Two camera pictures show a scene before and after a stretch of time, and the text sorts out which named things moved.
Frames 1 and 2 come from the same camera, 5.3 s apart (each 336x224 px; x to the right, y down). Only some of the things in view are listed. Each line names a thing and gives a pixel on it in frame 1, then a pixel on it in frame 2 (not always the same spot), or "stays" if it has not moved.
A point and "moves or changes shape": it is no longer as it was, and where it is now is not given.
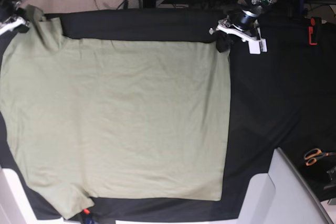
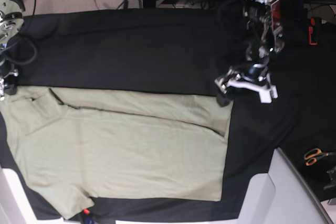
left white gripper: (16, 22) to (2, 86)
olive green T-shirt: (113, 118) moves or changes shape
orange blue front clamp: (88, 219) stays
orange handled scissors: (311, 156) stays
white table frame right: (282, 195) stays
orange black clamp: (315, 22) stays
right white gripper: (242, 24) to (230, 78)
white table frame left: (15, 207) stays
